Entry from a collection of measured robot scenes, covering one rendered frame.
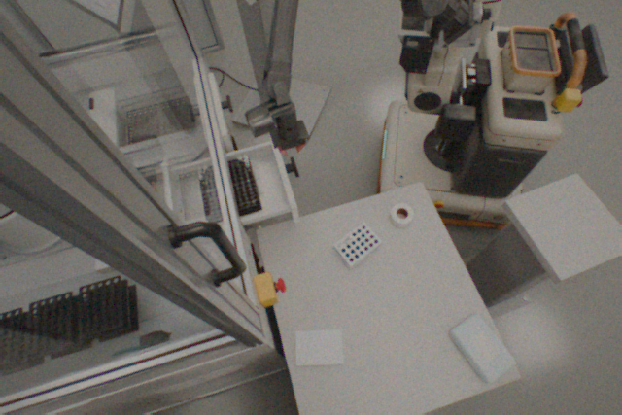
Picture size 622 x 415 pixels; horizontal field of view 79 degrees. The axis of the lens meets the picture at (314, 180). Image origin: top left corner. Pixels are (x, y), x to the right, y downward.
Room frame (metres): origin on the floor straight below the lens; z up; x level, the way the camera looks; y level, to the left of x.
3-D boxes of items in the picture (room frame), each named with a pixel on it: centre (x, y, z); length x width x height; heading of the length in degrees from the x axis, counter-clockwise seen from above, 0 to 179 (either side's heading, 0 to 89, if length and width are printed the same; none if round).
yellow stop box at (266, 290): (0.26, 0.15, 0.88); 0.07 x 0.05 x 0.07; 12
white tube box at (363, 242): (0.39, -0.12, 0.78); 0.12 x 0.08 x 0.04; 122
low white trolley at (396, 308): (0.24, -0.15, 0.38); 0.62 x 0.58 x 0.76; 12
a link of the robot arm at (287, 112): (0.64, 0.06, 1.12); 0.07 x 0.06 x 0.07; 111
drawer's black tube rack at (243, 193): (0.57, 0.29, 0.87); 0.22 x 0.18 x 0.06; 102
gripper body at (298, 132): (0.64, 0.06, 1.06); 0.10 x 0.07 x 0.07; 104
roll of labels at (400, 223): (0.48, -0.27, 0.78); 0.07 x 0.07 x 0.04
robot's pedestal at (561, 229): (0.41, -0.79, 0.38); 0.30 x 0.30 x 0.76; 16
